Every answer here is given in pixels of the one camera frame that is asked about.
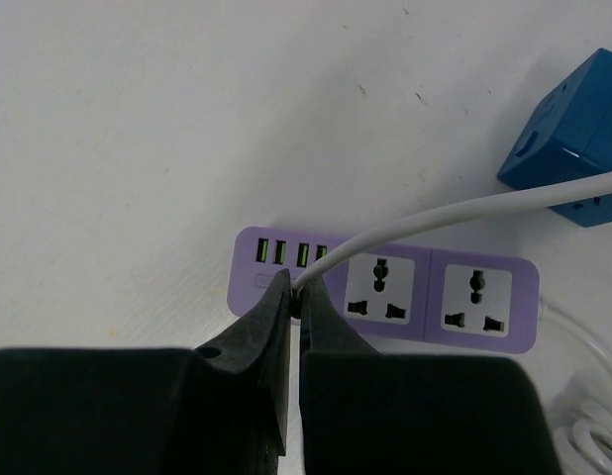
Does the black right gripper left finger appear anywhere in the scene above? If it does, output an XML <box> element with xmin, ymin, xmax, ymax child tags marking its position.
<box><xmin>195</xmin><ymin>269</ymin><xmax>292</xmax><ymax>457</ymax></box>

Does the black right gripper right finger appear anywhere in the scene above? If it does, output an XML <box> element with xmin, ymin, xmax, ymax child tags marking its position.
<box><xmin>296</xmin><ymin>277</ymin><xmax>378</xmax><ymax>356</ymax></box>

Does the blue cube socket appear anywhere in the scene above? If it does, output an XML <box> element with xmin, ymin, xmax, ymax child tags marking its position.
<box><xmin>496</xmin><ymin>47</ymin><xmax>612</xmax><ymax>228</ymax></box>

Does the white USB cable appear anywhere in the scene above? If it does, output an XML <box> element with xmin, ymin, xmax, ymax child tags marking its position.
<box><xmin>291</xmin><ymin>170</ymin><xmax>612</xmax><ymax>298</ymax></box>

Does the purple power strip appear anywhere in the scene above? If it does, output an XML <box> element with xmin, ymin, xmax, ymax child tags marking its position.
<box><xmin>227</xmin><ymin>227</ymin><xmax>540</xmax><ymax>354</ymax></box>

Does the white power strip cord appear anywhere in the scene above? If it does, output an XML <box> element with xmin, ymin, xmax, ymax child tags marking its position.
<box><xmin>538</xmin><ymin>296</ymin><xmax>612</xmax><ymax>475</ymax></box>

